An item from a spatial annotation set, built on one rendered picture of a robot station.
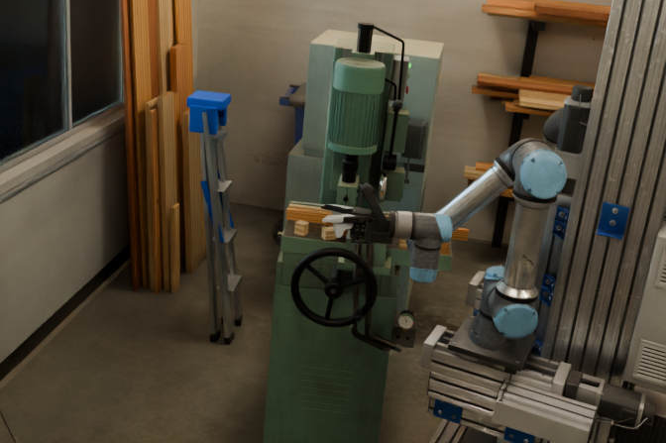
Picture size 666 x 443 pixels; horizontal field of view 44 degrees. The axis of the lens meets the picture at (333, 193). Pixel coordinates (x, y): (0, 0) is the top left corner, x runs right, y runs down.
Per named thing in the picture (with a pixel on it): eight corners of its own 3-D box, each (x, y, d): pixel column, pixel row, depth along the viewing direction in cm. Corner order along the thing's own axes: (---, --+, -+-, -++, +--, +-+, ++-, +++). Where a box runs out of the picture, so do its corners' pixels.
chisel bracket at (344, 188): (335, 207, 292) (337, 185, 290) (338, 194, 306) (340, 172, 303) (356, 209, 292) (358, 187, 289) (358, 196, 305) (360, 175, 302)
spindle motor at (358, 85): (324, 153, 282) (333, 63, 272) (329, 139, 299) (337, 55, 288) (376, 159, 281) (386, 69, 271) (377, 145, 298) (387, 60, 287)
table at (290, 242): (275, 262, 278) (276, 246, 276) (287, 229, 307) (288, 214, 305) (452, 283, 275) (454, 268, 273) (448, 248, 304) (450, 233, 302)
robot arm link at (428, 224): (450, 250, 218) (455, 220, 215) (409, 247, 217) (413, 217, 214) (446, 238, 225) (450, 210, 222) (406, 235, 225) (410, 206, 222)
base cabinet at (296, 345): (260, 449, 315) (273, 284, 291) (281, 369, 370) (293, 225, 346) (376, 464, 313) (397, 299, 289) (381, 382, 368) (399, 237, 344)
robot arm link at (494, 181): (526, 120, 229) (394, 229, 239) (536, 131, 218) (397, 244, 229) (551, 150, 232) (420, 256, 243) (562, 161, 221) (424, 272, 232)
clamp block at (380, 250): (342, 262, 276) (345, 238, 273) (345, 247, 289) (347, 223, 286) (386, 268, 276) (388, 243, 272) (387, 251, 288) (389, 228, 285)
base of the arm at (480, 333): (523, 335, 250) (529, 306, 247) (512, 357, 237) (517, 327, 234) (476, 321, 256) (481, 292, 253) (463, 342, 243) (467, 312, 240)
